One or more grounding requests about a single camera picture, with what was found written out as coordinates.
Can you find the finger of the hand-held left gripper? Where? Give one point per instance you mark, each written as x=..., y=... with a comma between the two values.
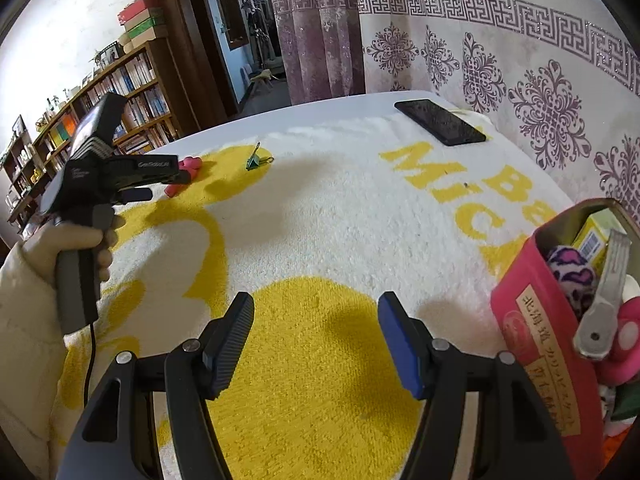
x=181, y=175
x=136, y=194

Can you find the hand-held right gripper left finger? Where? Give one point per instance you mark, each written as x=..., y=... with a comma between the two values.
x=230, y=350

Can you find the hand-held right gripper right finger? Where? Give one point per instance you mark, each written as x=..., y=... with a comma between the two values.
x=400, y=350

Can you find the pink foam hair curler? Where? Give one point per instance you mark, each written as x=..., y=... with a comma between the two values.
x=625, y=350
x=192, y=164

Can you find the pink rectangular box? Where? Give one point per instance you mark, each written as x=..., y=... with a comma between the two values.
x=545, y=360

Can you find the purple leopard print plush toy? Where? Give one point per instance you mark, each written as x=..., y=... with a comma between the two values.
x=570, y=275

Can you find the person's left hand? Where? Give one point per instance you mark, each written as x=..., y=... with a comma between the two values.
x=75, y=237

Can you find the wooden bookshelf with books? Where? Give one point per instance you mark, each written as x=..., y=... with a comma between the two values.
x=135, y=110

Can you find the green binder clip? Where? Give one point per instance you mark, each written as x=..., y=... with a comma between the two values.
x=256, y=160

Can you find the small wooden stool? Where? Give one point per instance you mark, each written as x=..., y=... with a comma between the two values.
x=261, y=81

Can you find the white yellow printed towel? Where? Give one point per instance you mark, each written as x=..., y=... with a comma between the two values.
x=325, y=240

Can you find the brown cardboard box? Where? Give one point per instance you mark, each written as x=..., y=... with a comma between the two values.
x=147, y=40

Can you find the green cardboard box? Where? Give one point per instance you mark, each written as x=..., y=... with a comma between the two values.
x=146, y=28

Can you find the tan cardboard box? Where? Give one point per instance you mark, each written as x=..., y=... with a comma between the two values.
x=145, y=20

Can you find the coat rack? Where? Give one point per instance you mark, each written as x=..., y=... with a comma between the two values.
x=257, y=25

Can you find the gathered purple patterned curtain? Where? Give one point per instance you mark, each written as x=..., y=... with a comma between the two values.
x=315, y=35

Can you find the small yellow white carton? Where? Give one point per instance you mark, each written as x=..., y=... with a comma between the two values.
x=590, y=242

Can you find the black smartphone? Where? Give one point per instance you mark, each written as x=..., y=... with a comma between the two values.
x=440, y=122

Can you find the white purple patterned curtain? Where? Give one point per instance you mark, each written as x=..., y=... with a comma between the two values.
x=500, y=50

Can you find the picture frame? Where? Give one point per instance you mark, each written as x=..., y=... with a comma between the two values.
x=110, y=54

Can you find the brown wooden door frame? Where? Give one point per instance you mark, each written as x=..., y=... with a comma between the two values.
x=175, y=50

